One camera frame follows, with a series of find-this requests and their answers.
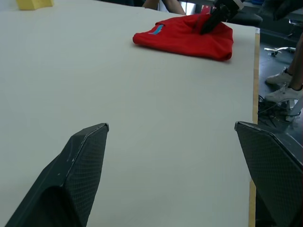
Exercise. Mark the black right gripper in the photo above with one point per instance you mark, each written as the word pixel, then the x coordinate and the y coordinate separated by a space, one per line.
pixel 225 2

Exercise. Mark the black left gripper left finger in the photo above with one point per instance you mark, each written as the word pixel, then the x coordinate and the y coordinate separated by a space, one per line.
pixel 78 170

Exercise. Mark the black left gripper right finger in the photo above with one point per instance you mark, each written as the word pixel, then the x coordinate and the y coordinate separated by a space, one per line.
pixel 274 170

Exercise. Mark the red t-shirt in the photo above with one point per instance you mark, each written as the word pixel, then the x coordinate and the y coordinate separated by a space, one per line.
pixel 189 40

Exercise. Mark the red box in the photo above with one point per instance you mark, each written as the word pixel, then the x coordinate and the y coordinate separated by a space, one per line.
pixel 208 10

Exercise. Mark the black office chair seat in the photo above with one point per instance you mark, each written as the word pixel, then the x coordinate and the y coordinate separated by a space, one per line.
pixel 246 18

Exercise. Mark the white stand base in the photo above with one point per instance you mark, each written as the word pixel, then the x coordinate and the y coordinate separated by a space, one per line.
pixel 292 108

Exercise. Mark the white sneaker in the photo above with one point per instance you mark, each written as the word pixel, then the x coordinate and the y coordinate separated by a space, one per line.
pixel 278 77
pixel 285 94

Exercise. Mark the dark bulky object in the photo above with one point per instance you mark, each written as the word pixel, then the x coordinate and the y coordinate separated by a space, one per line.
pixel 281 8

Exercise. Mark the silver office chair base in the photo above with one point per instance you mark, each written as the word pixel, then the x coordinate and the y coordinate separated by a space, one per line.
pixel 280 50

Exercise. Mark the yellow foam block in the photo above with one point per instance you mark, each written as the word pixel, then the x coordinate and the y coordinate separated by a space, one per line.
pixel 35 4

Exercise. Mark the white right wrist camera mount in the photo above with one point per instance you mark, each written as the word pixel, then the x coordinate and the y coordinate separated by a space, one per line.
pixel 239 3

